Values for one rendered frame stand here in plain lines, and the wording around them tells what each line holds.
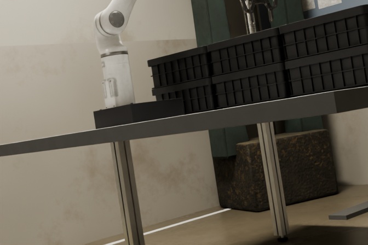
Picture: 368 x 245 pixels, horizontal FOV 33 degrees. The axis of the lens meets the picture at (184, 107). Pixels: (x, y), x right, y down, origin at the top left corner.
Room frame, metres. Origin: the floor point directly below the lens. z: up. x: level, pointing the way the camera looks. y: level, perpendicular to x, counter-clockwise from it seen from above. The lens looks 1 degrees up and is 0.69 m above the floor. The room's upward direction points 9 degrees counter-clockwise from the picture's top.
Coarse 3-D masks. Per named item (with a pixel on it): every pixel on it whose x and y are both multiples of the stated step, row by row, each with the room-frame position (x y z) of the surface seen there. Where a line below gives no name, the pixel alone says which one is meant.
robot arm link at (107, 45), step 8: (96, 16) 2.08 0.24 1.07; (96, 24) 2.07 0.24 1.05; (96, 32) 2.09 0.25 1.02; (104, 32) 2.06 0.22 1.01; (96, 40) 2.09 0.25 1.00; (104, 40) 2.09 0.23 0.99; (112, 40) 2.11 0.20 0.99; (120, 40) 2.13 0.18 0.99; (104, 48) 2.06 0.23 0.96; (112, 48) 2.05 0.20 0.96; (120, 48) 2.06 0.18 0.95; (104, 56) 2.06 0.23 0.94
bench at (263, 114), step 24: (312, 96) 1.14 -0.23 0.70; (336, 96) 1.11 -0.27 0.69; (360, 96) 1.16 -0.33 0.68; (168, 120) 1.45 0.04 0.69; (192, 120) 1.39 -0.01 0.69; (216, 120) 1.33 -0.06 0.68; (240, 120) 1.28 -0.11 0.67; (264, 120) 1.23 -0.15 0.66; (24, 144) 2.00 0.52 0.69; (48, 144) 1.88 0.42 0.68; (72, 144) 1.78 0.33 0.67; (120, 144) 2.61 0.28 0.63; (264, 144) 3.24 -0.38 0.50; (120, 168) 2.61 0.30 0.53; (264, 168) 3.25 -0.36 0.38; (120, 192) 2.63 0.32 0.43; (144, 240) 2.64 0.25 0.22
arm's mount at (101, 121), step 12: (108, 108) 2.03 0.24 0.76; (120, 108) 1.98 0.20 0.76; (132, 108) 1.95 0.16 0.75; (144, 108) 1.98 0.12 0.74; (156, 108) 2.01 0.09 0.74; (168, 108) 2.04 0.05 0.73; (180, 108) 2.08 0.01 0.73; (96, 120) 2.09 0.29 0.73; (108, 120) 2.04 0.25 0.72; (120, 120) 1.99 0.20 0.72; (132, 120) 1.95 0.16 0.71; (144, 120) 1.97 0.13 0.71
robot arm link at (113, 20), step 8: (112, 0) 2.06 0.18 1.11; (120, 0) 2.06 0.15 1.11; (128, 0) 2.07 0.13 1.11; (112, 8) 2.04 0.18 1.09; (120, 8) 2.05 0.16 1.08; (128, 8) 2.07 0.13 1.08; (104, 16) 2.03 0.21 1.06; (112, 16) 2.04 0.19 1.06; (120, 16) 2.05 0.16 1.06; (128, 16) 2.07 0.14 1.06; (104, 24) 2.03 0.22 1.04; (112, 24) 2.03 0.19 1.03; (120, 24) 2.05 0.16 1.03; (112, 32) 2.04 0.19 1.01; (120, 32) 2.07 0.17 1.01
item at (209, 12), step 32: (192, 0) 4.52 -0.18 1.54; (224, 0) 4.41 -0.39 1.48; (288, 0) 4.61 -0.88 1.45; (224, 32) 4.38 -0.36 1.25; (224, 128) 4.34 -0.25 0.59; (288, 128) 4.75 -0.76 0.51; (320, 128) 4.65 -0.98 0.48; (224, 160) 4.53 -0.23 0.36; (256, 160) 4.23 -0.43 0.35; (288, 160) 4.33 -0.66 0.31; (320, 160) 4.44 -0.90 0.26; (224, 192) 4.60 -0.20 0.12; (256, 192) 4.22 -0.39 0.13; (288, 192) 4.32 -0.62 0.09; (320, 192) 4.42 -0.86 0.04
